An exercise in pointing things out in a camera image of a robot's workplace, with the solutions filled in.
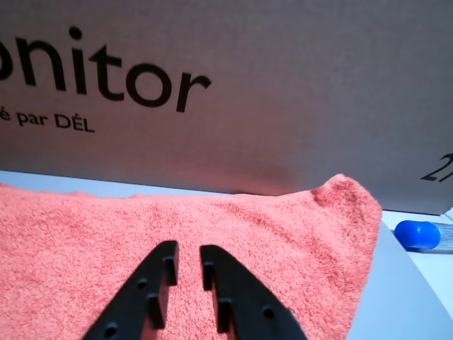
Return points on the brown cardboard monitor box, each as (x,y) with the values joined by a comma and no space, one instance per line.
(283,88)

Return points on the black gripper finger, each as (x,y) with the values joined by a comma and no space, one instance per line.
(131,301)
(247,311)

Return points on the orange terry towel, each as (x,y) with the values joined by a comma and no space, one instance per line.
(177,230)

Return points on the blue capped tube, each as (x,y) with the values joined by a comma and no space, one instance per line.
(417,233)

